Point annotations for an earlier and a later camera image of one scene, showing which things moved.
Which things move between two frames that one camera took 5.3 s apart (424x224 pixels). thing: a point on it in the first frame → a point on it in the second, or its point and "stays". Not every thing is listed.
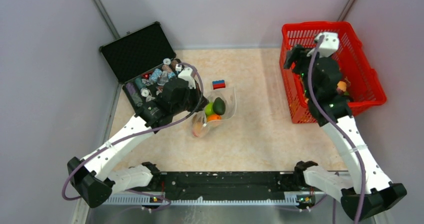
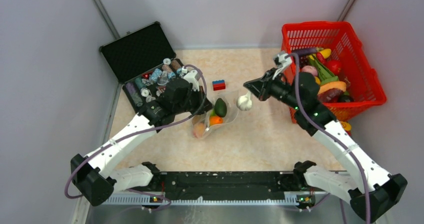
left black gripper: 201,104 stays
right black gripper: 298,53 → 261,87
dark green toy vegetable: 219,106 stays
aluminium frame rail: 293,199 stays
